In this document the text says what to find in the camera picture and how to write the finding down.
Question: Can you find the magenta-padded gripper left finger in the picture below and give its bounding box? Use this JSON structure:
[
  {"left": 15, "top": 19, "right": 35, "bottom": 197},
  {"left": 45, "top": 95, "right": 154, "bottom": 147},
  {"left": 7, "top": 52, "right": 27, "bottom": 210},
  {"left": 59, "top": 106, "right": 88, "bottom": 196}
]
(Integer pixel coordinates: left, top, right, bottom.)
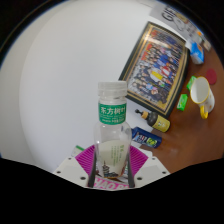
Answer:
[{"left": 53, "top": 143, "right": 98, "bottom": 188}]

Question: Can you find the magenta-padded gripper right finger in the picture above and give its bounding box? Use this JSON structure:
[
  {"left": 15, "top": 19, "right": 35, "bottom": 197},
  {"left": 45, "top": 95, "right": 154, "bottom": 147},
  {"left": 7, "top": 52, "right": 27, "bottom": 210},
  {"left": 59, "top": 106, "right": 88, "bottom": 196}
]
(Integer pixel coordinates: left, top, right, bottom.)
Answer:
[{"left": 126, "top": 144, "right": 171, "bottom": 188}]

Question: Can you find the clear bottle green label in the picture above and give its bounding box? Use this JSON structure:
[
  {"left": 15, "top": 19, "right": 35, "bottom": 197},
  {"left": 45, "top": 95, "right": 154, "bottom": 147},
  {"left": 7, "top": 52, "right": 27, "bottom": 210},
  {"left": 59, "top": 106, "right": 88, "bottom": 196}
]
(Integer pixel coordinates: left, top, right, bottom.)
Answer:
[{"left": 93, "top": 80, "right": 133, "bottom": 183}]

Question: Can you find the dark blue pump bottle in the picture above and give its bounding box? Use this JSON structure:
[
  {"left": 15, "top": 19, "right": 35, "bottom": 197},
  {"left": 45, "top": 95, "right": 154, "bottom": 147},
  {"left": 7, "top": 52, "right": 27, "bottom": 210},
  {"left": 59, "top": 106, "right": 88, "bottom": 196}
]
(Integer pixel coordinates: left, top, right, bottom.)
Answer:
[{"left": 130, "top": 126, "right": 163, "bottom": 149}]

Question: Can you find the brown pump bottle yellow label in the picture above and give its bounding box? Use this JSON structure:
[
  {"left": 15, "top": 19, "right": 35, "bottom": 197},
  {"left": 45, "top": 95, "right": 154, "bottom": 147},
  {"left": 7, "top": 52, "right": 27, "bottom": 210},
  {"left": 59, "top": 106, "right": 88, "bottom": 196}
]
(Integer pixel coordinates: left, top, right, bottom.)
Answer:
[{"left": 134, "top": 108, "right": 171, "bottom": 133}]

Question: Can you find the framed group photo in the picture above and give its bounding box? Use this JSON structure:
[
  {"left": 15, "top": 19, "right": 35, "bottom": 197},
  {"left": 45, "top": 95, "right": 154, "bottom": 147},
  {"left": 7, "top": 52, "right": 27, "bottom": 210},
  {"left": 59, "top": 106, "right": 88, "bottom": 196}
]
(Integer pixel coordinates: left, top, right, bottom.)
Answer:
[{"left": 118, "top": 21, "right": 191, "bottom": 118}]

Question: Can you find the red round coaster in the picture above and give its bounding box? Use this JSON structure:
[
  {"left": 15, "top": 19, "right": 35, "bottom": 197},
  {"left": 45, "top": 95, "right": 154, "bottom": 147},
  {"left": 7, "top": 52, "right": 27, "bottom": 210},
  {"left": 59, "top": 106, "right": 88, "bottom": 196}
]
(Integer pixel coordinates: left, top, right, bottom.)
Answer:
[{"left": 205, "top": 68, "right": 218, "bottom": 86}]

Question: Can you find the blue tissue pack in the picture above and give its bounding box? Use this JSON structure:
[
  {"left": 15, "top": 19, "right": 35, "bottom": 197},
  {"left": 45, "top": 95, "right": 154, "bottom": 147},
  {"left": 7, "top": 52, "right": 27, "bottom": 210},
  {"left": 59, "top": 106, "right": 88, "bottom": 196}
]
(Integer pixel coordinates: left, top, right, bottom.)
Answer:
[{"left": 185, "top": 39, "right": 205, "bottom": 65}]

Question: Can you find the white printed paper bag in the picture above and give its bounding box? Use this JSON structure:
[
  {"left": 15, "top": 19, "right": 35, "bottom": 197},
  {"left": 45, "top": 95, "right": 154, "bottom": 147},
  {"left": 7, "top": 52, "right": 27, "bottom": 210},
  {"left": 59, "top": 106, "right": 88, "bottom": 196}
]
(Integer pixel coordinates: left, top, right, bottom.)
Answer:
[{"left": 149, "top": 3, "right": 201, "bottom": 38}]

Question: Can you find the white mug yellow handle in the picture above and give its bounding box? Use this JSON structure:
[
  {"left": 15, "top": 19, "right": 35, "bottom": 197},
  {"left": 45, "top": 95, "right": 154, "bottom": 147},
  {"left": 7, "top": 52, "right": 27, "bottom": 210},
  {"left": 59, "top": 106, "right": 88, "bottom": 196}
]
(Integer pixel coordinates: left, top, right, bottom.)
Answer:
[{"left": 189, "top": 76, "right": 216, "bottom": 120}]

